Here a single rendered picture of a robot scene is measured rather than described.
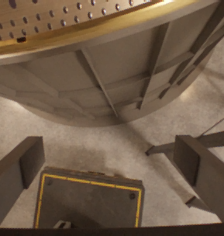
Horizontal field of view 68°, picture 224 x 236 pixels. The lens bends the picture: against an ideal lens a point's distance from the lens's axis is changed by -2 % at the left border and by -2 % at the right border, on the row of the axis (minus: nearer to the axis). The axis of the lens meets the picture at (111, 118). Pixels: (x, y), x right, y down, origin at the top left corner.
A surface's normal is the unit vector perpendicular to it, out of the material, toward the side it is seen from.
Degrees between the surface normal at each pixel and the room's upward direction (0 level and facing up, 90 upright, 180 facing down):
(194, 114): 0
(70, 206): 0
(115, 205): 0
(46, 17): 43
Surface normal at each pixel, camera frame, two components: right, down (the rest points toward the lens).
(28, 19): 0.02, 0.58
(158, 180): -0.11, -0.13
